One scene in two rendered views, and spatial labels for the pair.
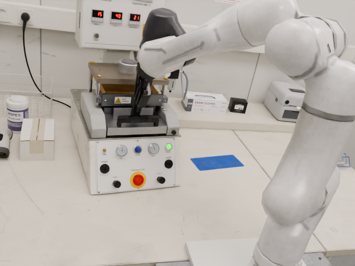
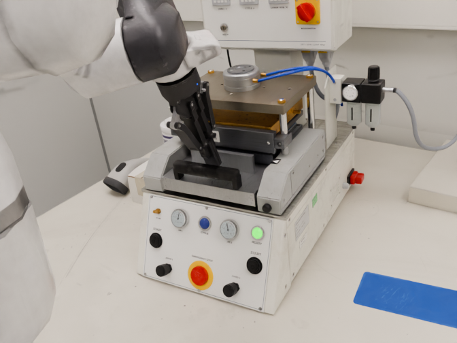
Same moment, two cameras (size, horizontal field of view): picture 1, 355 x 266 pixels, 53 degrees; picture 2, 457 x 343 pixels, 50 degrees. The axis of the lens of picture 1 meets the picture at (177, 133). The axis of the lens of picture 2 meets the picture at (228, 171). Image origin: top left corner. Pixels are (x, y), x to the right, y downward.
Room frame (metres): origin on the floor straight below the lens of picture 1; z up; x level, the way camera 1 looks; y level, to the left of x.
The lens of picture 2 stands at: (0.74, -0.63, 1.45)
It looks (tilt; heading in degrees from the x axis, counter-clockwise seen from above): 28 degrees down; 59
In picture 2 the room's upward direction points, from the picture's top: 8 degrees counter-clockwise
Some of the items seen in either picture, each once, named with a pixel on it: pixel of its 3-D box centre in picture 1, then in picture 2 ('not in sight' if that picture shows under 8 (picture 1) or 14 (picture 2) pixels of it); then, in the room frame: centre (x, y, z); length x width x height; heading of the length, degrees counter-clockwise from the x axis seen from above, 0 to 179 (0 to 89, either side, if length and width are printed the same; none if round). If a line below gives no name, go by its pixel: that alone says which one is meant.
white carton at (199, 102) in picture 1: (204, 102); not in sight; (1.87, -0.11, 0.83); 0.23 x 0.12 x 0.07; 106
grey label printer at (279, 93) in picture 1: (289, 101); not in sight; (2.01, -0.61, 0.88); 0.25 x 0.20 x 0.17; 12
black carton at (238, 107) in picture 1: (237, 105); not in sight; (1.92, -0.31, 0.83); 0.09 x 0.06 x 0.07; 100
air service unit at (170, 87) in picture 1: (168, 76); (360, 99); (1.52, 0.09, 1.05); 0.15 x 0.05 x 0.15; 117
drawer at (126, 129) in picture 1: (127, 109); (239, 152); (1.27, 0.21, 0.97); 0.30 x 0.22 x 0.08; 27
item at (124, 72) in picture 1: (130, 74); (258, 92); (1.35, 0.22, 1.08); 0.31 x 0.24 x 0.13; 117
